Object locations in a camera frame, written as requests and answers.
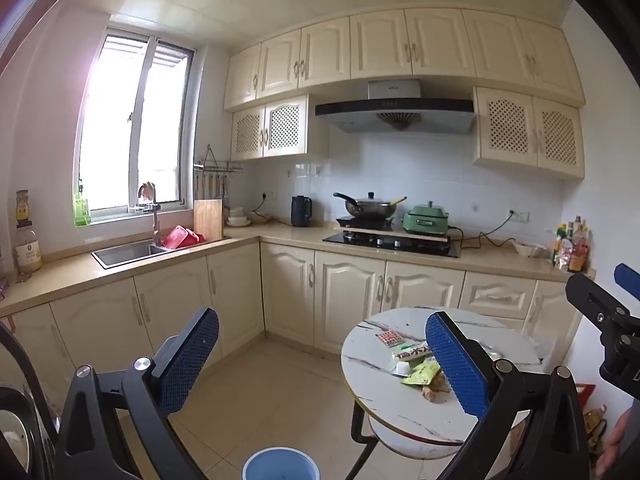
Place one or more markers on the round marble table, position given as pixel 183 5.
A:
pixel 390 425

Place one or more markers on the dark electric kettle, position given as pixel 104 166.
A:
pixel 300 212

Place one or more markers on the white red snack wrapper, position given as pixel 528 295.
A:
pixel 412 352

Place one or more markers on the small cream lattice cabinet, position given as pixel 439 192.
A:
pixel 282 125

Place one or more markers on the hanging utensil rack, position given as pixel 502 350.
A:
pixel 215 175

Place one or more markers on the red dish rack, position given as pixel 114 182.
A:
pixel 181 237

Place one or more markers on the red checkered packet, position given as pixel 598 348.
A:
pixel 389 338

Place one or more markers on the sliding window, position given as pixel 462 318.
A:
pixel 135 125

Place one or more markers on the shallow bowl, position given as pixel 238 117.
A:
pixel 529 250

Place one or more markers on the yellow label sauce bottle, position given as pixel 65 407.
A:
pixel 22 207

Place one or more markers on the black gas stove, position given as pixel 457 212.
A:
pixel 390 247

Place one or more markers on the black induction cooker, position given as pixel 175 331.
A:
pixel 362 222

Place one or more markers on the metal faucet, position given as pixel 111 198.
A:
pixel 155 215

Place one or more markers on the light green snack packet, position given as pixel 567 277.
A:
pixel 422 372

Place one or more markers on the person's right hand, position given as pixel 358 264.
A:
pixel 614 440

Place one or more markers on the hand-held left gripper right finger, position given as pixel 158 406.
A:
pixel 457 365

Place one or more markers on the clear oil bottle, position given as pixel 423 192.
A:
pixel 27 252

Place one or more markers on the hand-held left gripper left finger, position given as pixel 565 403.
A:
pixel 190 355

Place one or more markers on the large cream lattice cabinet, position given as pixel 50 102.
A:
pixel 525 130

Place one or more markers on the cream base cabinets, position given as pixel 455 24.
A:
pixel 290 290

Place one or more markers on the green electric pot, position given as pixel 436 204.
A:
pixel 425 220

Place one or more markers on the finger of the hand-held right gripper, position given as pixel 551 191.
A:
pixel 592 295
pixel 627 276

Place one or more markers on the range hood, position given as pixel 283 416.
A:
pixel 395 110

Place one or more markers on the stack of white bowls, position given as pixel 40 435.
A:
pixel 239 217

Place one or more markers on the blue plastic bin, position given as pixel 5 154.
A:
pixel 280 465

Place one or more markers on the green plastic bottle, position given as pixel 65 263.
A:
pixel 82 212

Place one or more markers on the brown snack scrap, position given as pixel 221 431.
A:
pixel 434 392

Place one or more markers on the small white plastic cup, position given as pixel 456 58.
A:
pixel 402 370

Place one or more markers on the cream upper cabinets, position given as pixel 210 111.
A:
pixel 380 45

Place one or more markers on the group of condiment bottles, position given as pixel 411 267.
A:
pixel 572 247

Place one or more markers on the black wok with lid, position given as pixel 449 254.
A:
pixel 370 207

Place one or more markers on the steel sink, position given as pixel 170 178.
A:
pixel 127 254

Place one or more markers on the wooden cutting board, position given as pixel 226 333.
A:
pixel 207 221

